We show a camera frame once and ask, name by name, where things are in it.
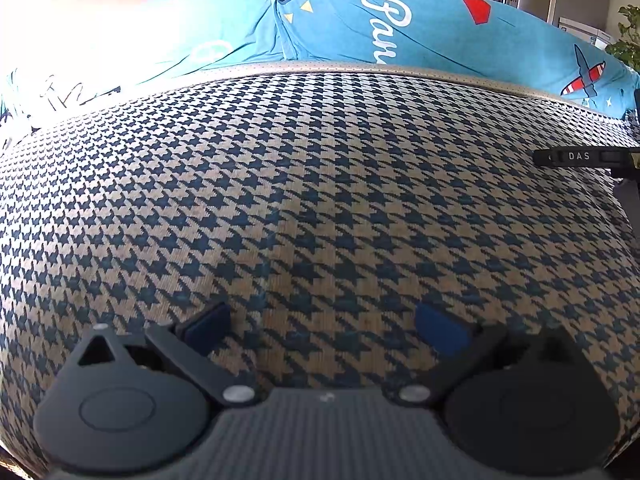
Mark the white chest freezer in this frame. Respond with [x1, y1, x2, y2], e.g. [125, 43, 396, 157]
[557, 16, 617, 47]

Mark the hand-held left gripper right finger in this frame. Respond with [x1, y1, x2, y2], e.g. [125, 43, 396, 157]
[396, 302, 582, 408]

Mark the houndstooth blanket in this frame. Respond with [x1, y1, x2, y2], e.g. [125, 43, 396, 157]
[0, 71, 640, 480]

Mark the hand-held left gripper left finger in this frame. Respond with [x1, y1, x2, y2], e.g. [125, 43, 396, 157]
[65, 302, 260, 408]

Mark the green potted plant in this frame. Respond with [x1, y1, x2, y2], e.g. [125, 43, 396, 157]
[604, 4, 640, 72]

